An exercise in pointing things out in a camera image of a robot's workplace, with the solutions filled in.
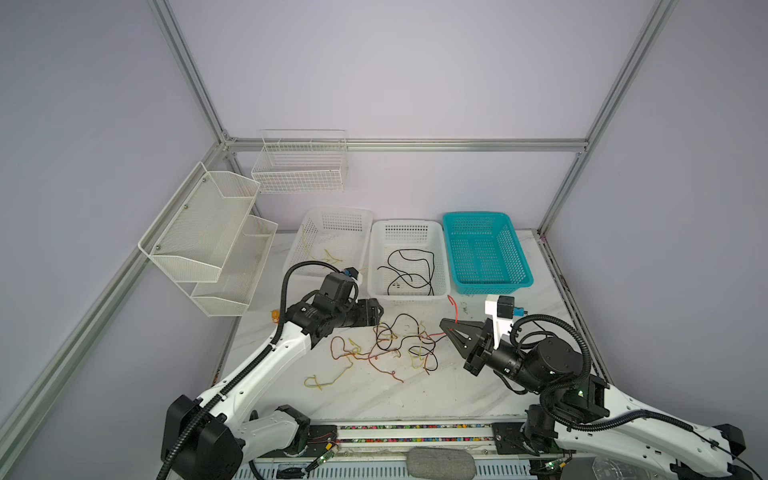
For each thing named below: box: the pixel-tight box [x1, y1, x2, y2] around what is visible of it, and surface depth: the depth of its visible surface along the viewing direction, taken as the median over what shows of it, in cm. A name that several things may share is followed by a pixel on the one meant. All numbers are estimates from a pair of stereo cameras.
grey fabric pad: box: [406, 446, 476, 480], surface depth 69 cm
